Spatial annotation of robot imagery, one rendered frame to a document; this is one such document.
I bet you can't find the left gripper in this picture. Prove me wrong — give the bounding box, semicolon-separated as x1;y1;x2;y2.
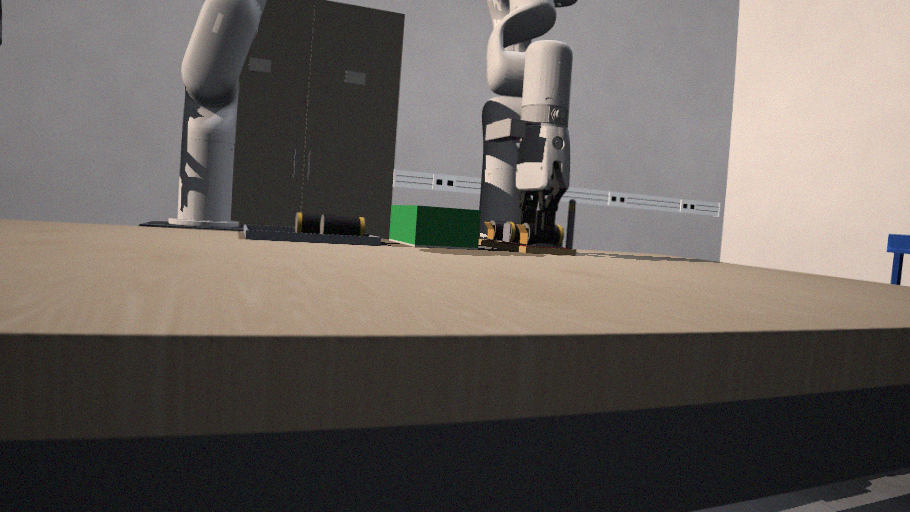
516;123;570;237

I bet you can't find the green box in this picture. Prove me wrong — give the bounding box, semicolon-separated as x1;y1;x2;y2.
389;205;481;250

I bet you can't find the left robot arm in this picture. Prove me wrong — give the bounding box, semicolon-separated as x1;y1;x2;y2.
479;0;578;239

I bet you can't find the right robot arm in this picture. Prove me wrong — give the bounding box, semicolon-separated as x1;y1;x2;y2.
169;0;267;228

